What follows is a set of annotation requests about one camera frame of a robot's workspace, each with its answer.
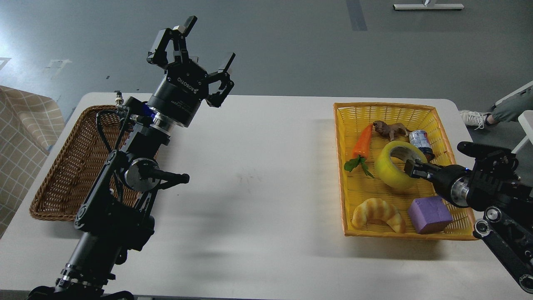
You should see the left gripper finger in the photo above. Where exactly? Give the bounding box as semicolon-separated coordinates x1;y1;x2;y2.
199;52;236;108
147;16;198;71

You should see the person in green trousers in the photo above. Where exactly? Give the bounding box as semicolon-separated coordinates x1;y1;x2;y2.
459;87;533;130

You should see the yellow plastic basket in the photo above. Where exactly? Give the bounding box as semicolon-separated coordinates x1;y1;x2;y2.
334;101;474;241

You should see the orange toy carrot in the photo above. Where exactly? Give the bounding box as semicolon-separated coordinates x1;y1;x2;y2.
343;123;374;178

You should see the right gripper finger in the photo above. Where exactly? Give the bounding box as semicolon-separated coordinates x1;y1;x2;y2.
404;159;442;180

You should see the beige checkered cloth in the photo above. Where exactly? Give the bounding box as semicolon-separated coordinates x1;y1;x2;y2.
0;87;65;235

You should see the purple foam cube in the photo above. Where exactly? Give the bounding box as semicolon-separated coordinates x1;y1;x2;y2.
407;196;453;234

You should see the brown toy animal figure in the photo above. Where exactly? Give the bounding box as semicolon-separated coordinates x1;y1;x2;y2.
372;121;411;142

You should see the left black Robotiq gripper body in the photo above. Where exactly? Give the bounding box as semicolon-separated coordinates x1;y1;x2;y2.
147;62;208;128

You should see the small blue white can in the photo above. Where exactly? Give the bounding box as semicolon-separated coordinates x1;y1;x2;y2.
408;130;435;162

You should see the brown wicker basket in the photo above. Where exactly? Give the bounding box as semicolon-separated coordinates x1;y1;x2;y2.
29;105;122;221

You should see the yellow tape roll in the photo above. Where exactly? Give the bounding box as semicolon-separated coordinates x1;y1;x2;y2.
375;140;428;190

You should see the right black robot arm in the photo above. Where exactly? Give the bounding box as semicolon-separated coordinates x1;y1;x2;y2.
404;142;533;294

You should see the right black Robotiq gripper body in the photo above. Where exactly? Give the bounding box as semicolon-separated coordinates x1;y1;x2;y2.
431;165;471;207

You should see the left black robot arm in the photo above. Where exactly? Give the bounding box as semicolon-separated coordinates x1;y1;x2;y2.
27;15;235;300

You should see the toy croissant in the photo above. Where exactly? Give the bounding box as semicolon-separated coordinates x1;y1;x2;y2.
351;197;407;233

